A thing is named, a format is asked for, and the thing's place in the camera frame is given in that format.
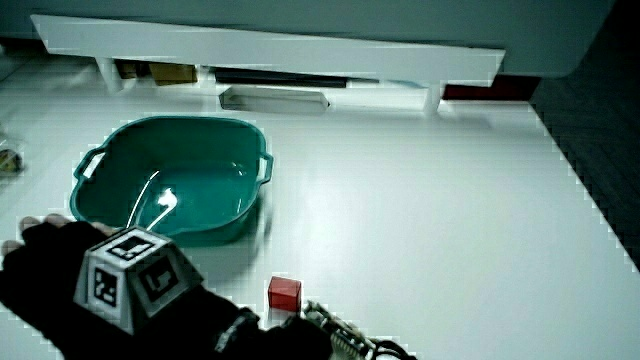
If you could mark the person's right hand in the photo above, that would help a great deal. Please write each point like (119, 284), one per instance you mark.
(55, 280)

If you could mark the red block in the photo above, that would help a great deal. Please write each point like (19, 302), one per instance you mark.
(284, 293)

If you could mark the person's right forearm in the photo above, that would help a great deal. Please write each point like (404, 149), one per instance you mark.
(290, 340)

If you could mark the small round dark object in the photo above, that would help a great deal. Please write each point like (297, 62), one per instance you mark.
(9, 161)

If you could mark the teal plastic basin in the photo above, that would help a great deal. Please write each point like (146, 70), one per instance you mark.
(200, 200)

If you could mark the brown cardboard box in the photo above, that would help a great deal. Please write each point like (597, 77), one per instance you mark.
(172, 73)

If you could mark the clear plastic container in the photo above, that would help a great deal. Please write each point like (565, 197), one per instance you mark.
(272, 100)

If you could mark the black flat device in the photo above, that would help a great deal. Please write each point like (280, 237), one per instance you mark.
(280, 78)

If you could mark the white desk shelf riser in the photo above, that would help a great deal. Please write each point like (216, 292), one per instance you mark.
(280, 52)

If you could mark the dark red object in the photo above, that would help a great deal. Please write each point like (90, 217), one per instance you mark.
(495, 90)

